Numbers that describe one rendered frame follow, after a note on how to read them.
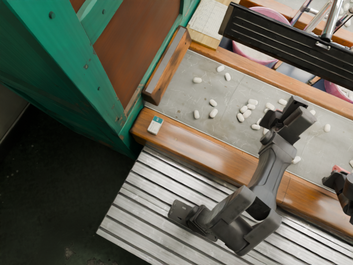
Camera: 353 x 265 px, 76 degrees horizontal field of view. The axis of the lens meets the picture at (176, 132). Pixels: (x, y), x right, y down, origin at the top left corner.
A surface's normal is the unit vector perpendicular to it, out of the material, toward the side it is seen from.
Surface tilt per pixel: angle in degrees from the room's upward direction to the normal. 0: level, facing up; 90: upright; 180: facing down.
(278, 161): 31
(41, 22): 90
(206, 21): 0
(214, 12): 0
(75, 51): 90
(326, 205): 0
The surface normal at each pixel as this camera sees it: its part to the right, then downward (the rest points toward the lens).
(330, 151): 0.04, -0.25
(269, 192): 0.38, -0.58
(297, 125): -0.47, 0.37
